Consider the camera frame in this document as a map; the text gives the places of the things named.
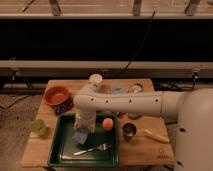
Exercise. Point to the orange bowl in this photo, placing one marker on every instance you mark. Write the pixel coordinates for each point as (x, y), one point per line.
(56, 95)

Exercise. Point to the bunch of dark grapes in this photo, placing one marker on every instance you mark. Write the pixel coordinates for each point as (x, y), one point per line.
(63, 107)

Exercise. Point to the green plastic tray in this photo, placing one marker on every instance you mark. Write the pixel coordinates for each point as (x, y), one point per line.
(63, 146)

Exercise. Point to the white cup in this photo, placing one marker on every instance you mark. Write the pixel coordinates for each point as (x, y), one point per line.
(95, 80)

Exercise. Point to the silver fork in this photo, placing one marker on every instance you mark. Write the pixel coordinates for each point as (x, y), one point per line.
(101, 147)

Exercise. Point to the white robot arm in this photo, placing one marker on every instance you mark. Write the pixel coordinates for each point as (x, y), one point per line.
(193, 111)

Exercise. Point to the small metal cup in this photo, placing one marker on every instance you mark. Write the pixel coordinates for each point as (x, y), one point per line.
(129, 130)

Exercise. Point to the orange ball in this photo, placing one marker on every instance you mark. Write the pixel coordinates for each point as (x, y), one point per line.
(107, 124)

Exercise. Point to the wooden table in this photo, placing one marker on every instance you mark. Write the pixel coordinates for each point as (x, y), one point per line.
(142, 151)

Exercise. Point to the blue sponge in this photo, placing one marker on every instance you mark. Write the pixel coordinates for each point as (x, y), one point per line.
(80, 136)

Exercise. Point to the yellow banana toy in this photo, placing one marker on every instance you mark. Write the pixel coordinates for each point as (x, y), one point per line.
(157, 137)

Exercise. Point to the green plastic cup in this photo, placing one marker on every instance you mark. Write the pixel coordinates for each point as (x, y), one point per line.
(38, 126)

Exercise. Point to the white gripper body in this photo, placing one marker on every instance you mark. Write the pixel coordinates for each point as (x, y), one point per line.
(81, 120)

